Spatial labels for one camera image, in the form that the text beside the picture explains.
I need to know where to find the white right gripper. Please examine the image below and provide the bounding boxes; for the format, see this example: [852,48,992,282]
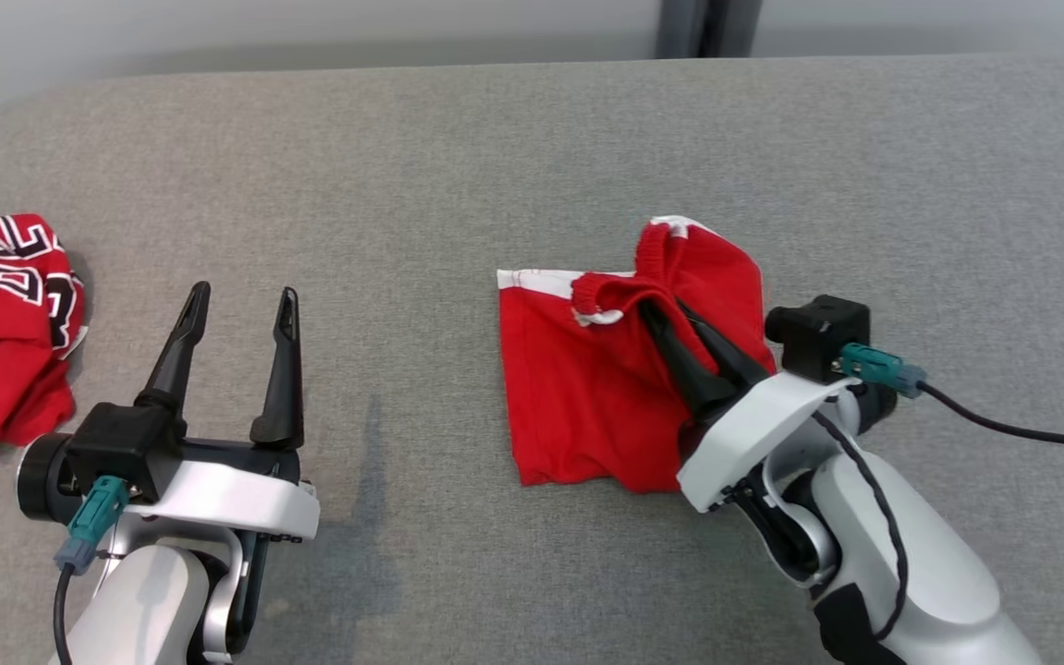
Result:
[638,300,856,514]

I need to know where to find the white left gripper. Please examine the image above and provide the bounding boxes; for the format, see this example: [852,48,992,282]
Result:
[126,282,320,541]

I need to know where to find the red shorts with white trim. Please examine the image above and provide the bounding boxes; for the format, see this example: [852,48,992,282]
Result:
[497,215,778,494]

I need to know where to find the red and white jersey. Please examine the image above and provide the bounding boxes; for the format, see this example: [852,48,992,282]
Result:
[0,214,88,505]

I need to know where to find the black right camera cable, teal plug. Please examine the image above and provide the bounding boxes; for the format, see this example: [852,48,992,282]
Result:
[841,344,1064,453]

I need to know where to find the black camera cable, teal plug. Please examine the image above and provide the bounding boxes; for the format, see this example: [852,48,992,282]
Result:
[52,476,129,665]
[841,344,1064,453]

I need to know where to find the black left camera cable, teal plug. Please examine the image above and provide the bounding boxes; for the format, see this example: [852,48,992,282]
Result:
[52,476,129,665]

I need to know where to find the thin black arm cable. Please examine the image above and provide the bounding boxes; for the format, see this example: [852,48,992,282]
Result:
[809,411,912,643]

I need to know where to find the grey metal partition post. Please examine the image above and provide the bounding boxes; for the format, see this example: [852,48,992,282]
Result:
[657,0,764,59]

